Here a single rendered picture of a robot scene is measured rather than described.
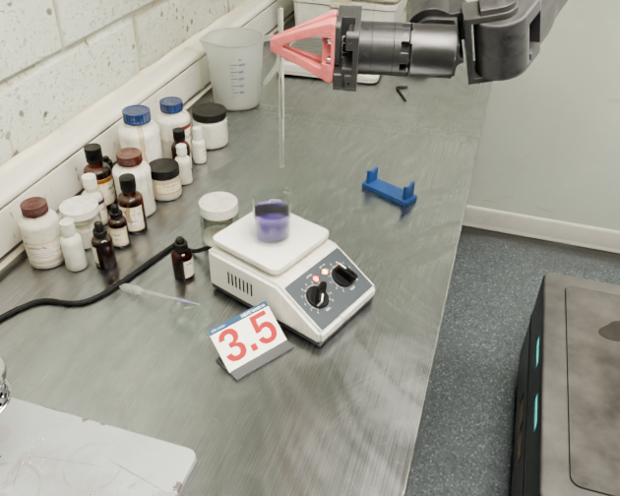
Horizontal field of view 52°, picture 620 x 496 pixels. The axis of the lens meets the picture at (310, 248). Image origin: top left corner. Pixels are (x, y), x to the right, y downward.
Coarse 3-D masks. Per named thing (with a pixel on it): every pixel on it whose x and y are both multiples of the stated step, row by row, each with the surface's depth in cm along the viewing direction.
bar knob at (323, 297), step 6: (324, 282) 82; (312, 288) 83; (318, 288) 82; (324, 288) 82; (306, 294) 82; (312, 294) 82; (318, 294) 81; (324, 294) 81; (312, 300) 82; (318, 300) 81; (324, 300) 81; (318, 306) 82; (324, 306) 82
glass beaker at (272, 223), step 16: (256, 192) 84; (272, 192) 85; (288, 192) 84; (256, 208) 82; (272, 208) 81; (288, 208) 83; (256, 224) 84; (272, 224) 83; (288, 224) 84; (256, 240) 86; (272, 240) 84
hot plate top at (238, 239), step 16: (240, 224) 89; (304, 224) 89; (224, 240) 86; (240, 240) 86; (288, 240) 86; (304, 240) 86; (320, 240) 87; (240, 256) 84; (256, 256) 83; (272, 256) 83; (288, 256) 83; (272, 272) 81
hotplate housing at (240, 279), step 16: (224, 256) 86; (304, 256) 86; (320, 256) 87; (224, 272) 87; (240, 272) 85; (256, 272) 83; (288, 272) 84; (304, 272) 84; (224, 288) 89; (240, 288) 86; (256, 288) 84; (272, 288) 82; (256, 304) 86; (272, 304) 84; (288, 304) 81; (352, 304) 85; (288, 320) 83; (304, 320) 81; (336, 320) 83; (304, 336) 83; (320, 336) 81
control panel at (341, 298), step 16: (336, 256) 88; (320, 272) 85; (288, 288) 82; (304, 288) 83; (336, 288) 85; (352, 288) 86; (368, 288) 87; (304, 304) 82; (336, 304) 84; (320, 320) 81
